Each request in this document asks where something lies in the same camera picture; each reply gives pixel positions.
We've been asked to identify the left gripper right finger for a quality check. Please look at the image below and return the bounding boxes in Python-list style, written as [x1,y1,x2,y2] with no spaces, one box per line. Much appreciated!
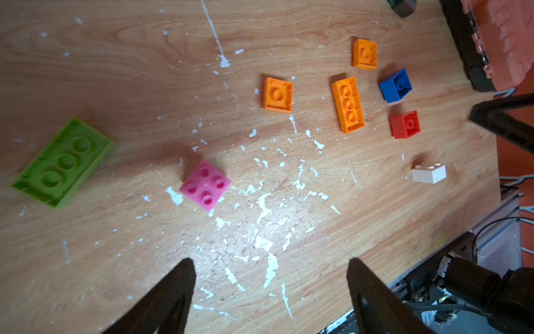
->
[346,257,432,333]

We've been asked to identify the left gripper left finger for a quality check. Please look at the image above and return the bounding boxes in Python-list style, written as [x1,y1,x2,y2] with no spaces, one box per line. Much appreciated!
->
[104,258,196,333]

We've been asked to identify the pink lego brick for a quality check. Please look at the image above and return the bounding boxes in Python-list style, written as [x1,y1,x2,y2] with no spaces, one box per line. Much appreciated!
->
[179,160,231,212]

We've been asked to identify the red lego brick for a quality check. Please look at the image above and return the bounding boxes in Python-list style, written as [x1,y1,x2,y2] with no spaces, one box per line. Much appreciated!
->
[389,111,421,139]

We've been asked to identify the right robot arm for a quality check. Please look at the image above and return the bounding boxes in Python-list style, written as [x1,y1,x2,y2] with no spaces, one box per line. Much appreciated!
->
[403,93,533,333]

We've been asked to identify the white lego brick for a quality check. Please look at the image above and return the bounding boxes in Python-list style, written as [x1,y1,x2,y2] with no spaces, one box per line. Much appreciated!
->
[412,163,446,185]

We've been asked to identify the long green lego plate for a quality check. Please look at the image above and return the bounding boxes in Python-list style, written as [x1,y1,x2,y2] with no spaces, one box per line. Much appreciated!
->
[12,118,115,208]

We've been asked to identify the long orange lego plate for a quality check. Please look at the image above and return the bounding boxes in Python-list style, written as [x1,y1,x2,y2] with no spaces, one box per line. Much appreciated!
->
[332,77,365,134]

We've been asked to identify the blue lego brick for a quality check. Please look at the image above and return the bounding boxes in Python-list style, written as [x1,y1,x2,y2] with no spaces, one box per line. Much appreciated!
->
[379,68,412,104]

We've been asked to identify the orange square lego plate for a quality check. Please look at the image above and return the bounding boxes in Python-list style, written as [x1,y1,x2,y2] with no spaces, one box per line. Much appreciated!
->
[263,77,293,114]

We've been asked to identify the small orange lego plate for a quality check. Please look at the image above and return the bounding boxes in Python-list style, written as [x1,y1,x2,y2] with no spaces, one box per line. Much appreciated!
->
[353,38,378,70]

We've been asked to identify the dark green clamp tool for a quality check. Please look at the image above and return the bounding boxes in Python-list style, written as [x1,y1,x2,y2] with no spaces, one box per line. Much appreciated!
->
[387,0,417,18]

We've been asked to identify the red plastic tool case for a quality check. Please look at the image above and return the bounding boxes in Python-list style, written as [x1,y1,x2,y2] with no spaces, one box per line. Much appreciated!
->
[439,0,534,93]

